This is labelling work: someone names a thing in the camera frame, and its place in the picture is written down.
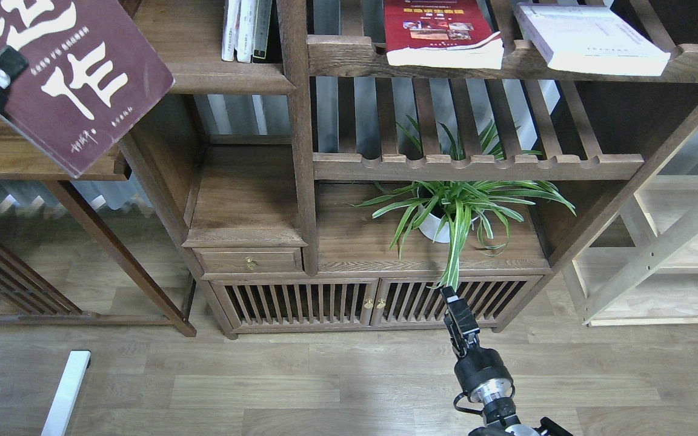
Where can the dark upright book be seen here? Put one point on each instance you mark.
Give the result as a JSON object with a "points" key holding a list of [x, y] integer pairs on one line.
{"points": [[262, 31]]}

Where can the dark wooden bookshelf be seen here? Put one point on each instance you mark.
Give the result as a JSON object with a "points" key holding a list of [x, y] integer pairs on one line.
{"points": [[255, 170]]}

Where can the maroon book white characters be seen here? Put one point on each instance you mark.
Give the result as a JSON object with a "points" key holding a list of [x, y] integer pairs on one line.
{"points": [[91, 76]]}

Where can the red book on shelf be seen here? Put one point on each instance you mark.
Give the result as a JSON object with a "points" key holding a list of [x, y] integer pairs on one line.
{"points": [[440, 34]]}

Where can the dark wooden side table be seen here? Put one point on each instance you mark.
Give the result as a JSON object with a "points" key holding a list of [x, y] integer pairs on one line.
{"points": [[20, 161]]}

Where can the white post on floor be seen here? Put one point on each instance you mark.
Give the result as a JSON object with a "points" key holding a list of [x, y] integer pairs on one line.
{"points": [[66, 394]]}

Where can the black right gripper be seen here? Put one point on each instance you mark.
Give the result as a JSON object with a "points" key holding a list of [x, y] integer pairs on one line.
{"points": [[480, 371]]}

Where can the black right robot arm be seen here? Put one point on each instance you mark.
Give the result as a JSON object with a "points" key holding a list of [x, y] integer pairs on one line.
{"points": [[500, 418]]}

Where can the white plant pot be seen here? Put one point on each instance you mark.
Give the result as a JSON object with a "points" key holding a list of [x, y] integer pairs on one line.
{"points": [[431, 227]]}

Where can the green spider plant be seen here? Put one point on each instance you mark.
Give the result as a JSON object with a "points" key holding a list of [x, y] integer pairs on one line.
{"points": [[462, 207]]}

